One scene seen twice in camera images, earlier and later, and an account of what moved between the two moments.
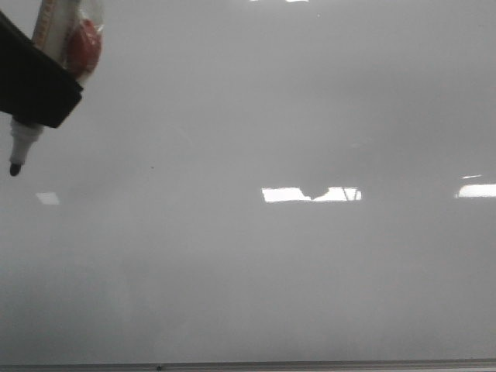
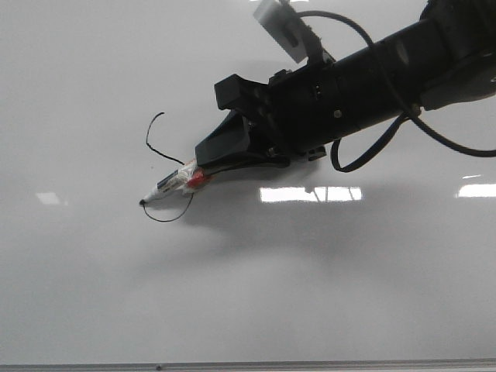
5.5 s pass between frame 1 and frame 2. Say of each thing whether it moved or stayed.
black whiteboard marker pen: moved
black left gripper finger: moved
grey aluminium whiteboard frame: stayed
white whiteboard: stayed
